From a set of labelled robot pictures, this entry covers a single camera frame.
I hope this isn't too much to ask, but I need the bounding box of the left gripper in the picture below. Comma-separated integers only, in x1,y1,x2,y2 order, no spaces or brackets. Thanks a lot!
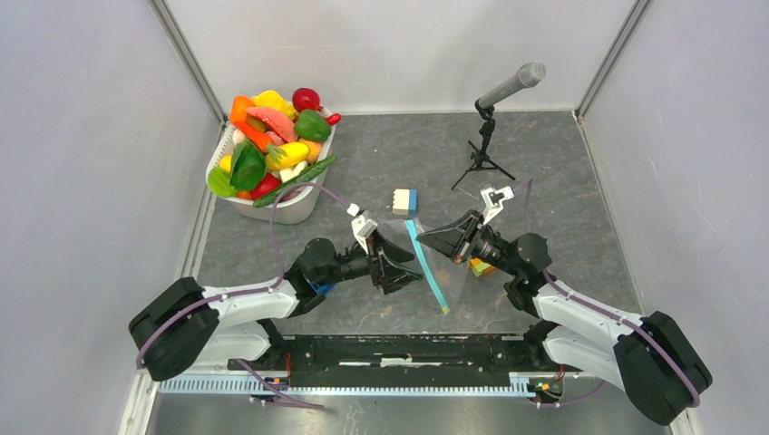
316,228,423,295

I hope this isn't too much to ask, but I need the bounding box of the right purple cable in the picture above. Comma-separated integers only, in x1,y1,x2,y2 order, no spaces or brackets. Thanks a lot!
511,177,703,410

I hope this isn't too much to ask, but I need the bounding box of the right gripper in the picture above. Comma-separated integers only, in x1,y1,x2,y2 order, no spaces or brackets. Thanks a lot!
416,209,521,278

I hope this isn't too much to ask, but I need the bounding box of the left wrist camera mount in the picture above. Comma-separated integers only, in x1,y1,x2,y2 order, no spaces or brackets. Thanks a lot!
346,203,378,254

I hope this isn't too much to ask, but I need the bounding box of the orange toy pepper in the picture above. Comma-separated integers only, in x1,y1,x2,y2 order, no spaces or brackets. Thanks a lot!
229,95,254,126

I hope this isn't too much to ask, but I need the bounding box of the red toy apple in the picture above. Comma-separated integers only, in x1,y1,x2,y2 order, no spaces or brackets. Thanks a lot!
292,87,322,112

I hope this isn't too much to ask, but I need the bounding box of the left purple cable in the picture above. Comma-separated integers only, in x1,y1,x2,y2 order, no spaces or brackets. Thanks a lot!
134,182,362,371

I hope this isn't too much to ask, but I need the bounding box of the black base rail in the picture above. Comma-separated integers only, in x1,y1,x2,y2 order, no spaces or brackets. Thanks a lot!
249,333,562,388

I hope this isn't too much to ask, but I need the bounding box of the orange toy carrot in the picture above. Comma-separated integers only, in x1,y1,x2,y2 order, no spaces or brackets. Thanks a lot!
232,122,285,159

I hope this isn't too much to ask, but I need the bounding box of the small wooden cube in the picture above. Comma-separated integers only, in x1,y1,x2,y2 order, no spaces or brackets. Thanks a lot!
434,269,453,286

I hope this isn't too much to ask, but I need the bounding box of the green toy bell pepper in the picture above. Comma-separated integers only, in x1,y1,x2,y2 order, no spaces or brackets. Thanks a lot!
294,109,332,142

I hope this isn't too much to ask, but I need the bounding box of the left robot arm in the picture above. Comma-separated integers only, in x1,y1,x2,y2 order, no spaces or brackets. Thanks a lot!
128,231,423,382

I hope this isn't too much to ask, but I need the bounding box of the blue green white brick stack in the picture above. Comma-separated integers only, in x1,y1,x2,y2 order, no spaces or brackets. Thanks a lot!
310,283,336,295

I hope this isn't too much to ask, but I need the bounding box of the white plastic basket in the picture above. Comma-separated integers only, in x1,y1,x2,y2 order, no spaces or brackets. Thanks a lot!
205,111,335,224

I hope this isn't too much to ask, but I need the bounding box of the pink toy watermelon slice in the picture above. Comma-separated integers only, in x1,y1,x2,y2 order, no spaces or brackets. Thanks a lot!
246,106,298,142

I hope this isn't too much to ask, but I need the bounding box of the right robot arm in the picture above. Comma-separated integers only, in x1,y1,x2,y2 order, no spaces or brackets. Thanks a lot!
416,210,713,426

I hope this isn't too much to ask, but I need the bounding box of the black tripod mic stand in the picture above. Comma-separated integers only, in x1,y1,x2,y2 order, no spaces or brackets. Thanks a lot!
450,101,517,190

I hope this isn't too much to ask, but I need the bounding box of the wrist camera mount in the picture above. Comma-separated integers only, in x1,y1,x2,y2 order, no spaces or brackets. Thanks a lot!
346,203,378,254
480,186,514,225

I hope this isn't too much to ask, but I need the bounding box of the blue orange green brick stack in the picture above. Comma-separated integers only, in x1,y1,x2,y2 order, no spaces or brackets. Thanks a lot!
469,258,497,277

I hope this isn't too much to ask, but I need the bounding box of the grey microphone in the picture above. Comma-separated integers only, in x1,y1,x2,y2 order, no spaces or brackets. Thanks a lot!
476,62,547,110

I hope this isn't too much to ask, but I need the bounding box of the clear zip top bag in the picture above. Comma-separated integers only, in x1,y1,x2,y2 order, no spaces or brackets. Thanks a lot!
379,217,469,315

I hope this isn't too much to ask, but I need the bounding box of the red toy tomato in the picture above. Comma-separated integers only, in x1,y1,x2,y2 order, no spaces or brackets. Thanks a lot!
249,172,282,200

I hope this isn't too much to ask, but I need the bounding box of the purple cable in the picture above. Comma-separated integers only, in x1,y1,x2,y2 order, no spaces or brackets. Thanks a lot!
134,182,362,371
511,177,703,410

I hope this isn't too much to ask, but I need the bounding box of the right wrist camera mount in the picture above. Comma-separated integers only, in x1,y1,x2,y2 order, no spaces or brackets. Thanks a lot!
480,186,514,225

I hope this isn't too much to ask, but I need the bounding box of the small red toy chili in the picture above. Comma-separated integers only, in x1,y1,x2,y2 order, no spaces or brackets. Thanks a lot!
325,113,342,126

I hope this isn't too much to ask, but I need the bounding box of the green toy cucumber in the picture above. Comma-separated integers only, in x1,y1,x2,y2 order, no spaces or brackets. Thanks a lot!
252,155,338,208

